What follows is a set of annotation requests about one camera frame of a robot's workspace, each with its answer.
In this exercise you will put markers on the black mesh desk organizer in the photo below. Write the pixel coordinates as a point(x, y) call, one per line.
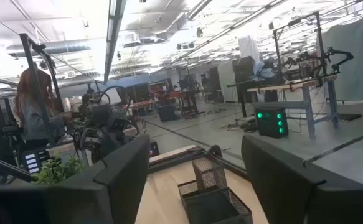
point(212, 205)

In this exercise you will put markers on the black gantry frame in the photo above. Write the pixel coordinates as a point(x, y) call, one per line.
point(321, 46)

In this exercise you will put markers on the black computer tower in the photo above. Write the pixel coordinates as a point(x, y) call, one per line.
point(270, 127)

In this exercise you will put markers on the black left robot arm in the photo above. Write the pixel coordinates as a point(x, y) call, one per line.
point(101, 115)

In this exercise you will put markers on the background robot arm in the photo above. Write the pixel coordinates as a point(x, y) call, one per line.
point(302, 58)

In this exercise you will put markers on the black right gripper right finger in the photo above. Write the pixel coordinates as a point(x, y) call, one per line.
point(287, 193)

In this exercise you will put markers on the black storage bin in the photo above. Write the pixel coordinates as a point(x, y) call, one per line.
point(168, 113)

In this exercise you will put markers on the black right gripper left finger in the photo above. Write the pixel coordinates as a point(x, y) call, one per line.
point(115, 186)

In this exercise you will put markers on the red work cart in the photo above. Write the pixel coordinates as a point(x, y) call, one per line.
point(187, 105)

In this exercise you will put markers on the green potted plant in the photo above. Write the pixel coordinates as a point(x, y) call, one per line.
point(56, 172)

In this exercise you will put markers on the grey fabric backdrop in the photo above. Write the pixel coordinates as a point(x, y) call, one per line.
point(352, 81)

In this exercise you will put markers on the wooden workbench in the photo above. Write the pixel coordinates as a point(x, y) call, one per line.
point(309, 109)

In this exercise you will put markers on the person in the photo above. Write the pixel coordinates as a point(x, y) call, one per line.
point(33, 118)

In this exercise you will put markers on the black box white labels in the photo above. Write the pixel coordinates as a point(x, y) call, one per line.
point(33, 161)

